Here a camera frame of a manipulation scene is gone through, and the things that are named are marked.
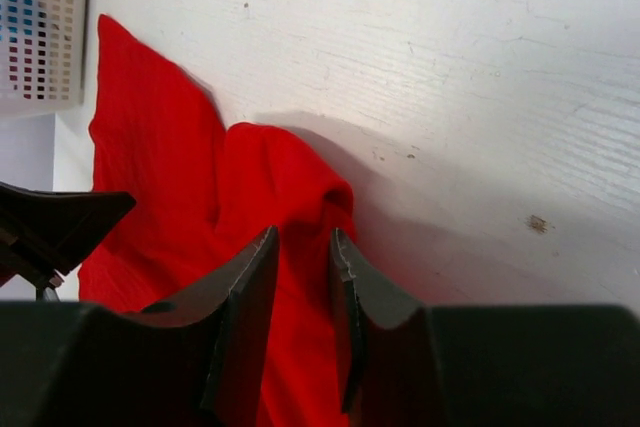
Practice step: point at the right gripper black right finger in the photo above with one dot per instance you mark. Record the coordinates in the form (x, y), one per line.
(401, 362)

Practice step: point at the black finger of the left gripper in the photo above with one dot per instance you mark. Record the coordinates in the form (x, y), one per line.
(45, 234)

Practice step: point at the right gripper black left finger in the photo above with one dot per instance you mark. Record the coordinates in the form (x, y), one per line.
(195, 358)

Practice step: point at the red t shirt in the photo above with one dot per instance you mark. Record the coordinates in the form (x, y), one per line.
(203, 191)

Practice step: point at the white plastic basket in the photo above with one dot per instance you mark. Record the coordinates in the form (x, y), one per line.
(42, 56)

